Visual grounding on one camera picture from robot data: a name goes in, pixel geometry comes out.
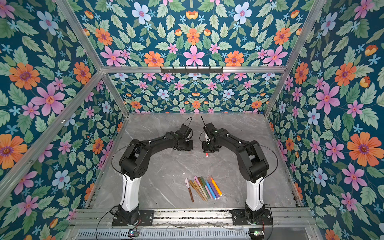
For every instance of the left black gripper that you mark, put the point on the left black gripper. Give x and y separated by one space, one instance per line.
190 147

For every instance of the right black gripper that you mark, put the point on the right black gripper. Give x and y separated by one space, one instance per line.
206 150

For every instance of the purple highlighter pen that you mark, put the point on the purple highlighter pen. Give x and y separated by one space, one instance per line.
213 188

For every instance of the orange highlighter pen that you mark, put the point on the orange highlighter pen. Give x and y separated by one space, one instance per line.
216 186

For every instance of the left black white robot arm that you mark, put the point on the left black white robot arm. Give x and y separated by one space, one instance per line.
134 164

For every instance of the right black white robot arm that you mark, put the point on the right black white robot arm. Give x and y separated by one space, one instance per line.
252 164

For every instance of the dark green pen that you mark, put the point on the dark green pen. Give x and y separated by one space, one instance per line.
204 189

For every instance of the pink pen green cap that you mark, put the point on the pink pen green cap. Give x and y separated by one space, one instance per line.
206 187

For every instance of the brown pen tan cap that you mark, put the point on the brown pen tan cap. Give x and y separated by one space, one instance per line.
192 184

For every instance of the brown pen pink cap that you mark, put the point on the brown pen pink cap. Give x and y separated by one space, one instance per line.
189 189

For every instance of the tan brown pen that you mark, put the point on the tan brown pen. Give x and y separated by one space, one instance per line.
200 190

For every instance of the beige pen pink cap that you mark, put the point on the beige pen pink cap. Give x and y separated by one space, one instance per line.
200 188

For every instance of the blue highlighter pen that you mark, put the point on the blue highlighter pen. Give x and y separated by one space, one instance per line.
210 189

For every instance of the black hook rack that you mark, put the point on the black hook rack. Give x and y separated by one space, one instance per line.
191 70

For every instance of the right small circuit board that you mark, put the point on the right small circuit board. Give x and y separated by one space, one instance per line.
256 234

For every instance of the small circuit board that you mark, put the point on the small circuit board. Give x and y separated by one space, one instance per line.
133 233
256 234

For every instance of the left small circuit board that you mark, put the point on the left small circuit board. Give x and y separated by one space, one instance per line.
133 233

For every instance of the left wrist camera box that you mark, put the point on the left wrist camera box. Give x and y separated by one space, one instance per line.
186 132

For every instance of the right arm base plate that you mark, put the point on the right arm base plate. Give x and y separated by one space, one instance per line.
239 218

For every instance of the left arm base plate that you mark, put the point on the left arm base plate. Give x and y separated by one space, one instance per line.
144 217

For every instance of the white slotted cable duct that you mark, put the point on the white slotted cable duct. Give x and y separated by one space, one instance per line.
165 234

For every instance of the aluminium front rail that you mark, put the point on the aluminium front rail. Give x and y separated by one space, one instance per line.
284 217

